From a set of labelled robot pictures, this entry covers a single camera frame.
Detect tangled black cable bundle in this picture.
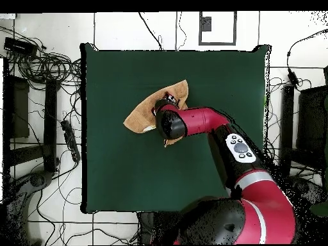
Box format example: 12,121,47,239
7,38,83,86

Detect black cable with inline adapter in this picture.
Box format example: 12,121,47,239
286,28,328,89

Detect black power strip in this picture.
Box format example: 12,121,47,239
60,120,81,163

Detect thick black floor cable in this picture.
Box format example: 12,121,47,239
138,12,165,51

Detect grey square floor frame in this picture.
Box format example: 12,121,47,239
199,11,238,46

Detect black electronics box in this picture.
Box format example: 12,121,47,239
4,36,38,56

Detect tan terry towel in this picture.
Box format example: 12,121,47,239
122,79,190,148

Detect thin black floor cable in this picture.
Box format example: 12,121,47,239
176,11,187,51

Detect grey stand base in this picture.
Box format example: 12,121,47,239
289,176,328,204
4,170,54,245

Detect dark green table cloth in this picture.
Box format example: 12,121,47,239
79,42,272,215

